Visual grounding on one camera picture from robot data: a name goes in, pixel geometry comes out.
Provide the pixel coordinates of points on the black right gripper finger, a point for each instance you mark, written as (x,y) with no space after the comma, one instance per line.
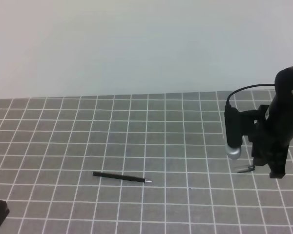
(258,156)
(277,162)

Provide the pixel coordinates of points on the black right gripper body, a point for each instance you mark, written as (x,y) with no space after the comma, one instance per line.
(269,126)

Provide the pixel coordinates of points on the translucent pen cap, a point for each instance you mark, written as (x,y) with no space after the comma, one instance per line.
(244,168)

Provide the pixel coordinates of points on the black pen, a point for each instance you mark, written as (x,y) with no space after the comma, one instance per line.
(121,177)

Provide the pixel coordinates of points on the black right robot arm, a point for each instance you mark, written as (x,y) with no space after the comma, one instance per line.
(283,85)

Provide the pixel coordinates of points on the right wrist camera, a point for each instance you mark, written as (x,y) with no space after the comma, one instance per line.
(233,133)

